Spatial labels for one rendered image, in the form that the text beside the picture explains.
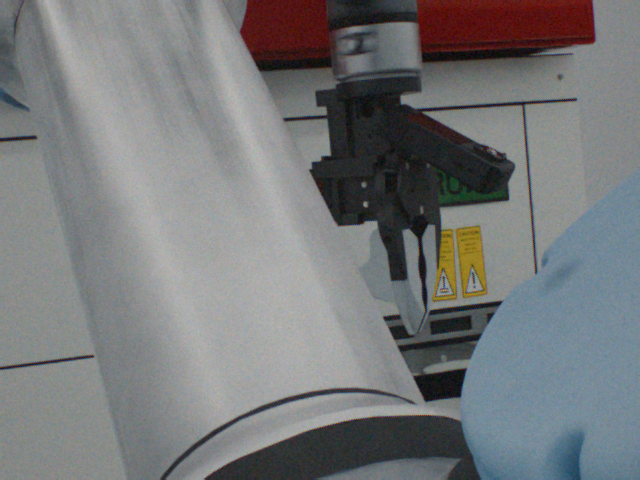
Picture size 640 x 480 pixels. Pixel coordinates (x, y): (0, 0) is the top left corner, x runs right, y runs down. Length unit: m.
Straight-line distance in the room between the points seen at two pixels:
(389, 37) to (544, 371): 0.80
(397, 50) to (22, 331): 0.40
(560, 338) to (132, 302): 0.16
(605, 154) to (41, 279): 2.16
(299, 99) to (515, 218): 0.26
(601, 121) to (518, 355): 2.87
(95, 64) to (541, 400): 0.25
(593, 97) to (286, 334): 2.79
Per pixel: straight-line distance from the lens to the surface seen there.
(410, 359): 1.20
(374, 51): 1.01
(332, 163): 1.02
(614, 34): 3.14
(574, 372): 0.21
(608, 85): 3.12
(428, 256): 1.04
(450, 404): 1.15
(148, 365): 0.34
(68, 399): 1.12
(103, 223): 0.38
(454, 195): 1.23
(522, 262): 1.27
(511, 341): 0.24
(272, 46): 1.11
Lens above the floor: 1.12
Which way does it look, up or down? 3 degrees down
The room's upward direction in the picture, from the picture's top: 5 degrees counter-clockwise
